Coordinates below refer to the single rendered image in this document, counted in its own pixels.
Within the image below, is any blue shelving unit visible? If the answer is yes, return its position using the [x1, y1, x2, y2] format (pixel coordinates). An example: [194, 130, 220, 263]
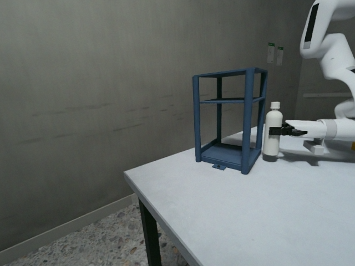
[192, 67, 268, 175]

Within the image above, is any pale grey cylinder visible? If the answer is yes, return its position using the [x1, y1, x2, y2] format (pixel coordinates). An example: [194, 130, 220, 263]
[263, 102, 283, 156]

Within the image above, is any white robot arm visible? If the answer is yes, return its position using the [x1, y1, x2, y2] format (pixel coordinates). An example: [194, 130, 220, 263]
[300, 0, 355, 155]

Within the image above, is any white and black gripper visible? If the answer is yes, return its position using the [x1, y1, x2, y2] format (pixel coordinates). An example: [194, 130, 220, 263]
[268, 119, 327, 140]

